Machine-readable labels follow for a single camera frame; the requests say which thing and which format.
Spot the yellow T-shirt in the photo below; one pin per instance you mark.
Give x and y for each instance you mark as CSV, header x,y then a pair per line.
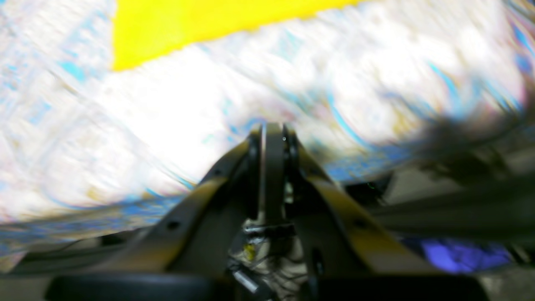
x,y
147,29

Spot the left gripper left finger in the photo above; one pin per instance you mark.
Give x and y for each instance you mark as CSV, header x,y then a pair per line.
x,y
194,238

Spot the patterned blue tablecloth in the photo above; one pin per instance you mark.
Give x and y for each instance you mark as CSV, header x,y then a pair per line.
x,y
370,88

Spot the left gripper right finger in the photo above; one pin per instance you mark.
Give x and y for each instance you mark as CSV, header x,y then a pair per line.
x,y
339,239

